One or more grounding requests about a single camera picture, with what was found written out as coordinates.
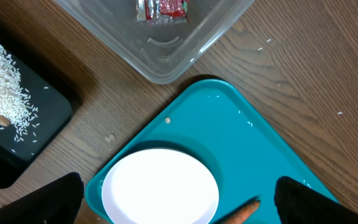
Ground large pink plate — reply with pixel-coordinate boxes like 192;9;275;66
101;149;219;224

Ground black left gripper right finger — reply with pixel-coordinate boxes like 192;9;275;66
274;176;358;224

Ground orange carrot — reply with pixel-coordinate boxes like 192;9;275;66
223;200;261;224

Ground clear plastic bin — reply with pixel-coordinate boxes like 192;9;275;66
57;0;252;84

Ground teal plastic tray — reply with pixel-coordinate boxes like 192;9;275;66
85;79;332;223

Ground red snack wrapper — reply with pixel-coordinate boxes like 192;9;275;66
135;0;188;25

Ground rice and peanut scraps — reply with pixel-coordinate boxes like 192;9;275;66
0;44;55;159

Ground black waste tray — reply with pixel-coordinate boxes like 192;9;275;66
0;35;74;189

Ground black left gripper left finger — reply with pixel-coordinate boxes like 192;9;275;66
0;172;84;224

